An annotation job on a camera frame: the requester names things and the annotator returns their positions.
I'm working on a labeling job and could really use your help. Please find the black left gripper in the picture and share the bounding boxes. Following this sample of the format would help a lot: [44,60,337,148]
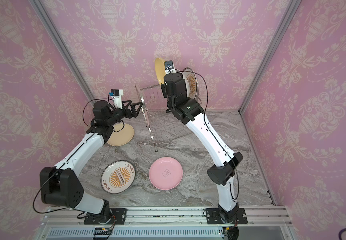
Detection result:
[105,99,142,127]

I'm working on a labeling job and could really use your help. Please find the yellow plate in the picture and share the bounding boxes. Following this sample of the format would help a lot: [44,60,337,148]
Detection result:
[155,58,166,85]

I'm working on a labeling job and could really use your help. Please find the orange sunburst plate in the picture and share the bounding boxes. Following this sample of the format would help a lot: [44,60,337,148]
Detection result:
[182,68,199,100]
[101,160,136,194]

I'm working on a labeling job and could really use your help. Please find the cream plate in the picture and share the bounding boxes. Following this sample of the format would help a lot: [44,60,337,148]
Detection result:
[107,123,135,147]

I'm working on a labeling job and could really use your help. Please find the pink plate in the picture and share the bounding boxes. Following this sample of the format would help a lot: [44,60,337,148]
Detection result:
[149,157,183,191]

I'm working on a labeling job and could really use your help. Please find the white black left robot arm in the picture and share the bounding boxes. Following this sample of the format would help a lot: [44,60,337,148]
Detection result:
[37,99,143,224]

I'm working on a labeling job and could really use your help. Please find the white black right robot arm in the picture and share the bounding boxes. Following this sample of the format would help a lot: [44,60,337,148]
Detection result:
[161,73,243,224]

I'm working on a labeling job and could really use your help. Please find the chrome two-tier dish rack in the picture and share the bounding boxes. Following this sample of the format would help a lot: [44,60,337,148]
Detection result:
[135,85,192,152]

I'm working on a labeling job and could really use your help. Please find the small circuit board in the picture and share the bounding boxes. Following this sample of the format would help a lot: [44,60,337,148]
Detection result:
[94,228,113,236]

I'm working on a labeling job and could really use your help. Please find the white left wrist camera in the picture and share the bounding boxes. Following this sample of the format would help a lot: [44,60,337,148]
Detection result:
[110,89,124,109]

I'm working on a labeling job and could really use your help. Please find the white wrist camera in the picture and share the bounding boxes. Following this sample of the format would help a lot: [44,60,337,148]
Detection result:
[110,89,124,109]
[164,61,176,75]

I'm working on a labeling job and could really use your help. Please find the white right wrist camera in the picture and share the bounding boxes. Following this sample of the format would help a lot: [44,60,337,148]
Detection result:
[164,61,176,75]

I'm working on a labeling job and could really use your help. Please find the left aluminium corner post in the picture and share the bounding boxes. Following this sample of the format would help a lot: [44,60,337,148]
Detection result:
[29,0,95,106]

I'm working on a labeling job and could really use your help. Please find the aluminium corner post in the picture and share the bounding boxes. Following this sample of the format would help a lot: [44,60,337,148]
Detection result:
[29,0,95,106]
[239,0,302,116]

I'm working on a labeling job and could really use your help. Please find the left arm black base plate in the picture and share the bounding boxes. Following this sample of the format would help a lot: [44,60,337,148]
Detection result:
[83,208,127,225]

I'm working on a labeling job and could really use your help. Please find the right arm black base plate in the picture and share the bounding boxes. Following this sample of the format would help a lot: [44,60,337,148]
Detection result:
[204,208,248,225]

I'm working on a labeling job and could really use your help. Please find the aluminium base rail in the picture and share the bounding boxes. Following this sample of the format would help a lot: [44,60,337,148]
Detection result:
[34,206,297,240]

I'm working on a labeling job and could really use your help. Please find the right aluminium corner post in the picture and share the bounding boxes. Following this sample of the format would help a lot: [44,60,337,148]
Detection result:
[239,0,302,116]

